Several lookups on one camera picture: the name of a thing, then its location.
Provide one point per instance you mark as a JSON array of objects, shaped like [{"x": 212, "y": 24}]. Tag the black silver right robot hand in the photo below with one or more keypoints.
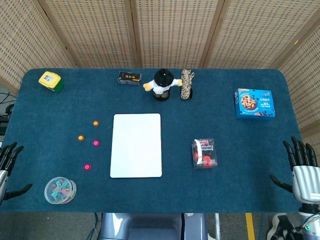
[{"x": 306, "y": 180}]

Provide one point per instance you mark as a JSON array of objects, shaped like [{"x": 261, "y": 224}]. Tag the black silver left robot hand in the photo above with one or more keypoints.
[{"x": 5, "y": 160}]

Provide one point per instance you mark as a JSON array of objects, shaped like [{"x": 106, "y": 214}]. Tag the orange round magnet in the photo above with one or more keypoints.
[
  {"x": 80, "y": 137},
  {"x": 95, "y": 123}
]

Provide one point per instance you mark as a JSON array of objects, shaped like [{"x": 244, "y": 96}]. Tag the pink round magnet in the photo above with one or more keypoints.
[
  {"x": 87, "y": 167},
  {"x": 96, "y": 143}
]

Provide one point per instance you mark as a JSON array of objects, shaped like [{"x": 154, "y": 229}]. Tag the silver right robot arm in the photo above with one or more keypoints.
[{"x": 311, "y": 220}]

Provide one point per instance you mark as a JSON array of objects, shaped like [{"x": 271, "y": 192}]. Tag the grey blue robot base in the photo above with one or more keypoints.
[{"x": 150, "y": 226}]

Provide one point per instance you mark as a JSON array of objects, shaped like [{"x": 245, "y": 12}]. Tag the clear round clip container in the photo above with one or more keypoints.
[{"x": 60, "y": 190}]

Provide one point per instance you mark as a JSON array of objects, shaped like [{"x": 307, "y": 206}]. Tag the white and black equipment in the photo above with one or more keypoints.
[{"x": 280, "y": 228}]

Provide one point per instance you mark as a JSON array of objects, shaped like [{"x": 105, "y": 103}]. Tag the blue carpet tablecloth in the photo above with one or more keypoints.
[{"x": 225, "y": 180}]

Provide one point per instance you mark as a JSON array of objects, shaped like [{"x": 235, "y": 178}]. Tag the yellow lid green container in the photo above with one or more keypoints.
[{"x": 50, "y": 80}]

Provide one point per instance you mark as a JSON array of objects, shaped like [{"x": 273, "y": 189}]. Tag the blue cookie box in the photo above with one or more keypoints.
[{"x": 253, "y": 103}]

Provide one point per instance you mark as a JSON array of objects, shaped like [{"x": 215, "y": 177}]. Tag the thin metal pole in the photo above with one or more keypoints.
[{"x": 217, "y": 226}]

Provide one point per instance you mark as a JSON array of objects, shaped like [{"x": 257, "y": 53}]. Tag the clear coffee capsule box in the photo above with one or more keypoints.
[{"x": 204, "y": 153}]

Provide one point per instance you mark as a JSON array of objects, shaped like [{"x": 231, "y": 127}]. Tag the white magnetic board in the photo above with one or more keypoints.
[{"x": 136, "y": 146}]

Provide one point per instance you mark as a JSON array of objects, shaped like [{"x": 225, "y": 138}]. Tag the small black cardboard box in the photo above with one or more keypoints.
[{"x": 129, "y": 78}]

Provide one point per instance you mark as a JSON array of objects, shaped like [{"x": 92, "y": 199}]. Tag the black head plush doll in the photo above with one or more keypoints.
[{"x": 163, "y": 78}]

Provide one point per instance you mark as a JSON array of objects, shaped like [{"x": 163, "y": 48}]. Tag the woven bamboo folding screen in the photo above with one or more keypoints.
[{"x": 175, "y": 30}]

